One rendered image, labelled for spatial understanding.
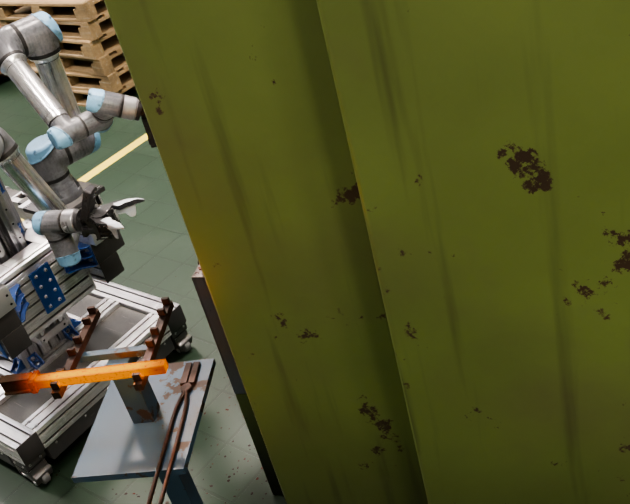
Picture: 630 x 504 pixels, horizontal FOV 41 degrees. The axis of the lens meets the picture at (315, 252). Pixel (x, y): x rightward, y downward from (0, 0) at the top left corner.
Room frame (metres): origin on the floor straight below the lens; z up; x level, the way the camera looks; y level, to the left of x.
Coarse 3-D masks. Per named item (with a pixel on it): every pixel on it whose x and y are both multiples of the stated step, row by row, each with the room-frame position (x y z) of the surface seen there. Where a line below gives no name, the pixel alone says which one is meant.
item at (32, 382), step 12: (156, 360) 1.60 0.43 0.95; (36, 372) 1.67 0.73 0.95; (60, 372) 1.65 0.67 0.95; (72, 372) 1.64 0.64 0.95; (84, 372) 1.63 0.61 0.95; (96, 372) 1.61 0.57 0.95; (108, 372) 1.60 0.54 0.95; (120, 372) 1.59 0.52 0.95; (132, 372) 1.59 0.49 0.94; (144, 372) 1.58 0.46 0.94; (156, 372) 1.57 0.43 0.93; (12, 384) 1.66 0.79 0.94; (24, 384) 1.65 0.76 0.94; (36, 384) 1.64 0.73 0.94; (48, 384) 1.63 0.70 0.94; (60, 384) 1.63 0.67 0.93; (72, 384) 1.62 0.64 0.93
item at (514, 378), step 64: (320, 0) 1.37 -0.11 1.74; (384, 0) 1.33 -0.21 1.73; (448, 0) 1.29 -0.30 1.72; (512, 0) 1.26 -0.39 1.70; (576, 0) 1.22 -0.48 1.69; (384, 64) 1.34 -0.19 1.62; (448, 64) 1.30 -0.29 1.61; (512, 64) 1.26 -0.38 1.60; (576, 64) 1.22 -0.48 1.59; (384, 128) 1.35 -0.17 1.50; (448, 128) 1.31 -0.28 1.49; (512, 128) 1.26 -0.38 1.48; (576, 128) 1.22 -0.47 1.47; (384, 192) 1.36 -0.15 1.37; (448, 192) 1.31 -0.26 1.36; (512, 192) 1.27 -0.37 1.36; (576, 192) 1.23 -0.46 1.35; (384, 256) 1.37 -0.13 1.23; (448, 256) 1.32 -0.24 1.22; (512, 256) 1.27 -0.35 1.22; (576, 256) 1.23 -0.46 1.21; (448, 320) 1.33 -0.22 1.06; (512, 320) 1.28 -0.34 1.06; (576, 320) 1.23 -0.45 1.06; (448, 384) 1.34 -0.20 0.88; (512, 384) 1.28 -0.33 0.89; (576, 384) 1.23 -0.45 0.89; (448, 448) 1.35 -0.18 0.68; (512, 448) 1.29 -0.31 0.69; (576, 448) 1.24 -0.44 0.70
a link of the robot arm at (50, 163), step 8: (40, 136) 2.92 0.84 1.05; (32, 144) 2.88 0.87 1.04; (40, 144) 2.85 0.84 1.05; (48, 144) 2.83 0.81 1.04; (32, 152) 2.82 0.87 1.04; (40, 152) 2.82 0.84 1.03; (48, 152) 2.82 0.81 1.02; (56, 152) 2.84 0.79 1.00; (64, 152) 2.85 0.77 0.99; (32, 160) 2.82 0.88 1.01; (40, 160) 2.81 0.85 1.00; (48, 160) 2.82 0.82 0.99; (56, 160) 2.83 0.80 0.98; (64, 160) 2.85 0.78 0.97; (72, 160) 2.87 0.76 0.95; (40, 168) 2.82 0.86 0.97; (48, 168) 2.81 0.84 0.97; (56, 168) 2.82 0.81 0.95; (64, 168) 2.85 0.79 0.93; (48, 176) 2.81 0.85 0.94; (56, 176) 2.82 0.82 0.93
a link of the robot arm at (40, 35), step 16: (32, 16) 2.91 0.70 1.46; (48, 16) 2.91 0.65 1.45; (16, 32) 2.84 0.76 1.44; (32, 32) 2.86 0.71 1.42; (48, 32) 2.88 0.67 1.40; (32, 48) 2.85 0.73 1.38; (48, 48) 2.87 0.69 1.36; (48, 64) 2.88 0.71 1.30; (48, 80) 2.89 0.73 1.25; (64, 80) 2.91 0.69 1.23; (64, 96) 2.90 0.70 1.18; (80, 112) 2.94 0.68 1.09; (80, 144) 2.89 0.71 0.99; (96, 144) 2.92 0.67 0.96
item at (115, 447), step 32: (160, 384) 1.84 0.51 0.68; (96, 416) 1.78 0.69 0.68; (128, 416) 1.75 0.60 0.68; (160, 416) 1.71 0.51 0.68; (192, 416) 1.68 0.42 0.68; (96, 448) 1.66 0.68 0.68; (128, 448) 1.63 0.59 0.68; (160, 448) 1.60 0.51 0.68; (192, 448) 1.58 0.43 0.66; (96, 480) 1.56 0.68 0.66
